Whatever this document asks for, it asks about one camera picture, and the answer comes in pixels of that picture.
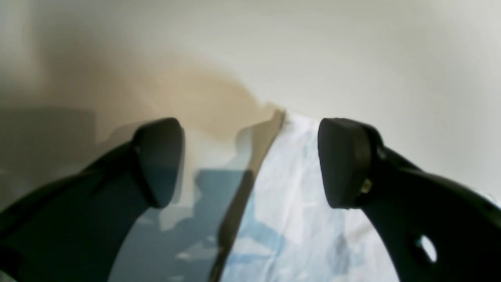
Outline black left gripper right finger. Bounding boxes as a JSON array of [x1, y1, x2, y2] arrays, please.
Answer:
[[318, 118, 501, 282]]

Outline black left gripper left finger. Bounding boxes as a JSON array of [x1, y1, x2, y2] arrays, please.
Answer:
[[1, 118, 184, 282]]

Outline white T-shirt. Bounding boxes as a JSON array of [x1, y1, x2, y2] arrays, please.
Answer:
[[214, 114, 400, 282]]

